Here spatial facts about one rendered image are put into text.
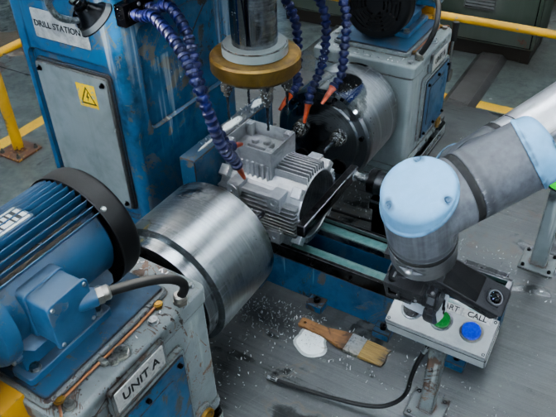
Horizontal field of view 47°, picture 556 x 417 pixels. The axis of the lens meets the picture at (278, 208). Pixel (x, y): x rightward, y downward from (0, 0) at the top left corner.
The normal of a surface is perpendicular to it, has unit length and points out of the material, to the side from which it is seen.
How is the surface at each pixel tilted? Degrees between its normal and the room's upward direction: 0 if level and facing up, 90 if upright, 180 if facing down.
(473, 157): 19
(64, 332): 90
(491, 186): 62
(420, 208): 27
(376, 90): 43
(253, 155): 90
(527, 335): 0
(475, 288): 37
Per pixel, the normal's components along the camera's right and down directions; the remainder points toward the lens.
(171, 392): 0.85, 0.30
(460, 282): 0.17, -0.29
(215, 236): 0.48, -0.47
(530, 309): -0.03, -0.79
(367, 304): -0.52, 0.53
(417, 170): -0.31, -0.47
